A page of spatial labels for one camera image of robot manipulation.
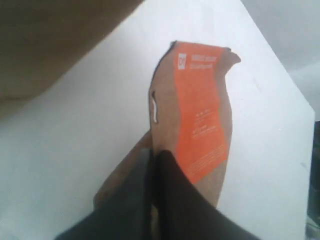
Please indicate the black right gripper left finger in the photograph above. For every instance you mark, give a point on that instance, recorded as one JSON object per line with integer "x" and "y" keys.
{"x": 126, "y": 213}

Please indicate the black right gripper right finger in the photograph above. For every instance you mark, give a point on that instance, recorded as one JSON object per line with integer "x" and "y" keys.
{"x": 183, "y": 213}

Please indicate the brown pouch with orange label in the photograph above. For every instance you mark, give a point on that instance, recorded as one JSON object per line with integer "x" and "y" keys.
{"x": 190, "y": 115}

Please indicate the brown paper shopping bag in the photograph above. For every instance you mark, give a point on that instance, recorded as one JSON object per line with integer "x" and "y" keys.
{"x": 42, "y": 39}

